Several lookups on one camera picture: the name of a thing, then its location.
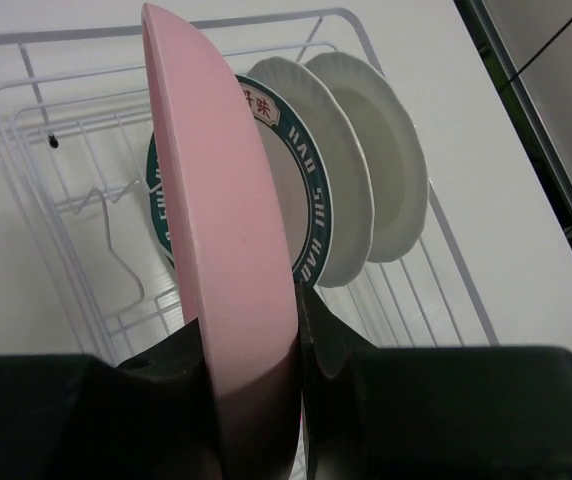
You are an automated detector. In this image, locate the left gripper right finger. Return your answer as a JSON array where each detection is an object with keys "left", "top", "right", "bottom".
[{"left": 295, "top": 283, "right": 374, "bottom": 479}]

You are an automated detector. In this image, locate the pink plate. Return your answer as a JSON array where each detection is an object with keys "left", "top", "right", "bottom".
[{"left": 141, "top": 4, "right": 300, "bottom": 479}]

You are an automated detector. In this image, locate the white ribbed plate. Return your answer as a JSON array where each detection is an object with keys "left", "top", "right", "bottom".
[{"left": 306, "top": 52, "right": 429, "bottom": 263}]

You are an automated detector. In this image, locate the green rimmed white plate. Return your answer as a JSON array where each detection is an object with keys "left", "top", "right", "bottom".
[{"left": 144, "top": 74, "right": 335, "bottom": 289}]

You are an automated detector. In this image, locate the black usb cable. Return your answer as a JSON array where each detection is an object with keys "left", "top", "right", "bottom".
[{"left": 503, "top": 0, "right": 572, "bottom": 89}]

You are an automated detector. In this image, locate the clear glass plate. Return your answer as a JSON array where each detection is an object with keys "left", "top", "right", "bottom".
[{"left": 249, "top": 57, "right": 375, "bottom": 288}]

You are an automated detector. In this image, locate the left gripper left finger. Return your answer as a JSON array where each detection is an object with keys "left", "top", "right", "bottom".
[{"left": 110, "top": 320, "right": 223, "bottom": 479}]

